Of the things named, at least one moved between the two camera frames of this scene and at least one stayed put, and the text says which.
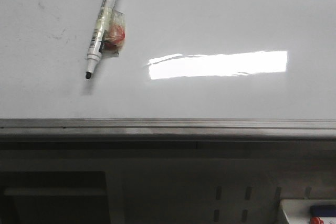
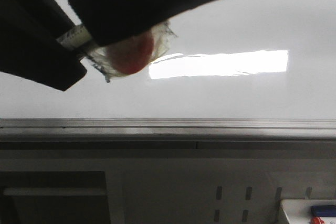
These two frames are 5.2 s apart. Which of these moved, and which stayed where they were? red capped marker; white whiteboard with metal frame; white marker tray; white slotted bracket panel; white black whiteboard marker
Moved: white black whiteboard marker
Stayed: white slotted bracket panel; red capped marker; white whiteboard with metal frame; white marker tray
